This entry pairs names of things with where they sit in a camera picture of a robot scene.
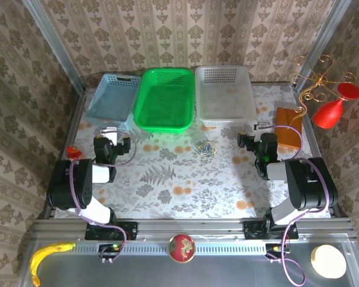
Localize red embroidered ball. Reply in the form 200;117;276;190
168;233;196;264

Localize slotted grey cable duct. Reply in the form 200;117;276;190
73;241;269;255

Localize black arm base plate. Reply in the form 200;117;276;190
84;221;138;242
244;221;299;240

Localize aluminium frame post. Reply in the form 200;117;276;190
293;0;353;92
22;0;87;94

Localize white plastic basket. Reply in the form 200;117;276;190
194;65;257;127

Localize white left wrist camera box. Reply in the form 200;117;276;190
101;126;118;144

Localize light blue plastic basket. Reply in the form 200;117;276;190
86;73;142;132

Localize green plastic basket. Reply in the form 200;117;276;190
133;68;196;135

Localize floral patterned table mat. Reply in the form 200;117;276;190
54;83;333;221

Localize small clear cup, red contents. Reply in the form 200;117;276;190
66;145;86;161

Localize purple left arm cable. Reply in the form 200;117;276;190
68;128;138;265

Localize orange wooden block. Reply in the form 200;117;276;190
273;107;303;149

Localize grey metal shelf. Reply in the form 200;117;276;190
17;239;359;287

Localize round cream disc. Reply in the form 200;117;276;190
310;244;347;279

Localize gold wire ornament stand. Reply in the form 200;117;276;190
288;54;357;128

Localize red goblet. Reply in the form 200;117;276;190
313;83;359;130

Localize aluminium frame rail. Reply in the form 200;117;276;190
31;219;354;242

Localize black connector socket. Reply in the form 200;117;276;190
265;243;285;258
98;243;122;260

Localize thin wires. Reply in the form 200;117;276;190
196;140;218;157

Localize yellow banana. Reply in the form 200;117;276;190
29;242;77;287

